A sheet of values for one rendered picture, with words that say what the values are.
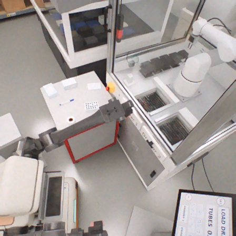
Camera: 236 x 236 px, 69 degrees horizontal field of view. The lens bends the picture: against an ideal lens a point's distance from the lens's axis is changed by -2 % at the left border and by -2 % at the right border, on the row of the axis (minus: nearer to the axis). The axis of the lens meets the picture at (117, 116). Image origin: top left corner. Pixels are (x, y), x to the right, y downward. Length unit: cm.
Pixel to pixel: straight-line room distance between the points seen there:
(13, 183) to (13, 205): 7
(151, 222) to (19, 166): 158
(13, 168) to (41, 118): 186
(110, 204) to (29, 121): 150
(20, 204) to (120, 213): 144
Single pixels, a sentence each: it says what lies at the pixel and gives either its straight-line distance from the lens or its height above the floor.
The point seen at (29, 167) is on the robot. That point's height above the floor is 134.
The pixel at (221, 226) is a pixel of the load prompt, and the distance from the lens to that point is 107.
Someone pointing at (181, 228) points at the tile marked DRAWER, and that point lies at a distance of 114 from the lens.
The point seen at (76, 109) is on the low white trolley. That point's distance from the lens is 163.
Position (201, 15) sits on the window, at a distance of 80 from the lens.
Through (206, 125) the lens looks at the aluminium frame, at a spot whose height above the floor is 142.
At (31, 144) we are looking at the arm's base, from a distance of 98.
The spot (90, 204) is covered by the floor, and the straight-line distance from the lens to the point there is 209.
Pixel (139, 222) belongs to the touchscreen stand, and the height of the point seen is 3.
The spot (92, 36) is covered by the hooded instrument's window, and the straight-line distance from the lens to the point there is 185.
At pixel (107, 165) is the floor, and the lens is 217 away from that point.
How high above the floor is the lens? 207
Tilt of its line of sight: 56 degrees down
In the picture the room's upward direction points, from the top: 7 degrees clockwise
